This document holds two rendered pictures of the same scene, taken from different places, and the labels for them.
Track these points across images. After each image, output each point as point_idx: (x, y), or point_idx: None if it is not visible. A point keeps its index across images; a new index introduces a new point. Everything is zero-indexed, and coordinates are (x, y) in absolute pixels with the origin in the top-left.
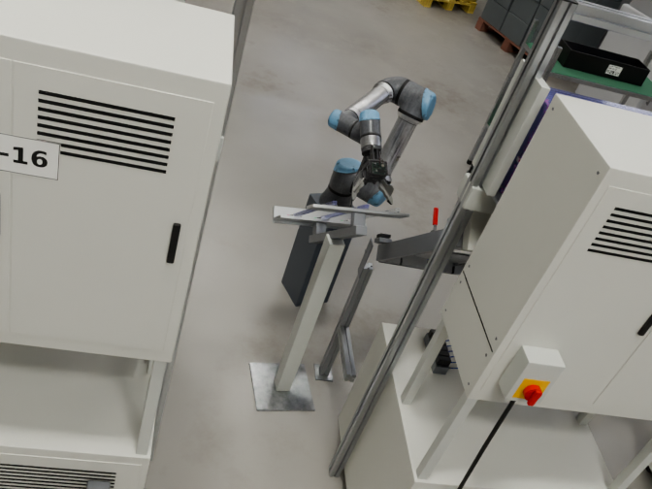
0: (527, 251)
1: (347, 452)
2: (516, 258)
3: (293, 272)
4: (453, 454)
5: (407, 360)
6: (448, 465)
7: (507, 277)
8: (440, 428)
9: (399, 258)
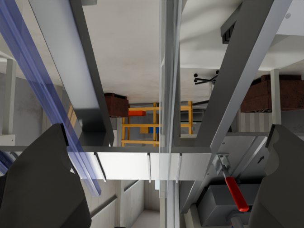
0: (162, 222)
1: None
2: (163, 215)
3: None
4: (191, 61)
5: (200, 18)
6: (184, 63)
7: (163, 202)
8: (193, 54)
9: None
